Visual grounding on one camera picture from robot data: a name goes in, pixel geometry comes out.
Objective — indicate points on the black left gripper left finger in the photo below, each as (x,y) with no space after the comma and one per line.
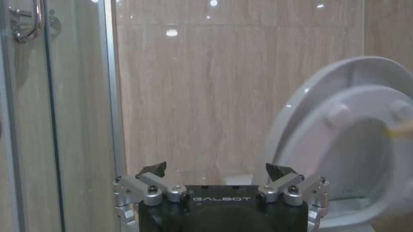
(151,184)

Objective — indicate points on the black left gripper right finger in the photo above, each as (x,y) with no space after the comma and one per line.
(283,184)

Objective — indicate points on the white ceramic toilet bowl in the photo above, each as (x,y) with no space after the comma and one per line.
(350,217)

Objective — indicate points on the white toilet seat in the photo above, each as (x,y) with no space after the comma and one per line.
(351,101)

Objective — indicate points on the white toilet lid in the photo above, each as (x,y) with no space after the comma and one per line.
(309,79)

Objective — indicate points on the glass shower door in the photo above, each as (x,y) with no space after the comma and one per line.
(77,96)

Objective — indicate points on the aluminium shower frame post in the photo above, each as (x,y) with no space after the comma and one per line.
(112,96)

